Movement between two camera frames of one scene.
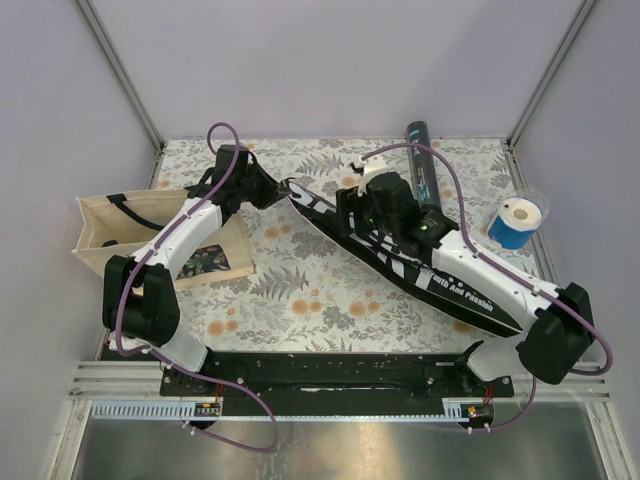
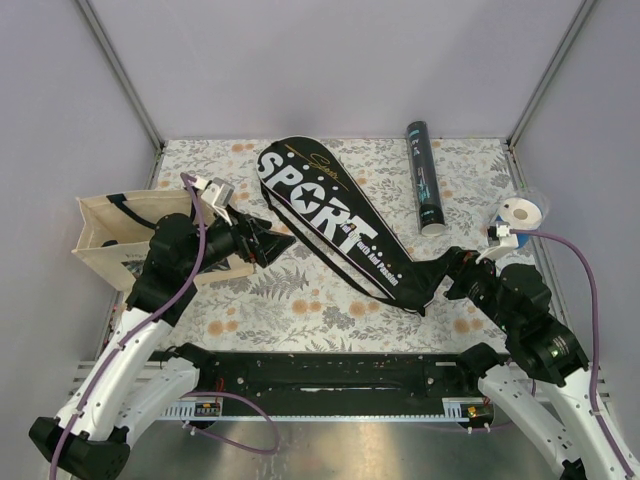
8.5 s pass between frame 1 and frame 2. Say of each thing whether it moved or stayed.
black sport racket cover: moved
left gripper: moved
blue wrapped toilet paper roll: stayed
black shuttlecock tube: stayed
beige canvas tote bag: stayed
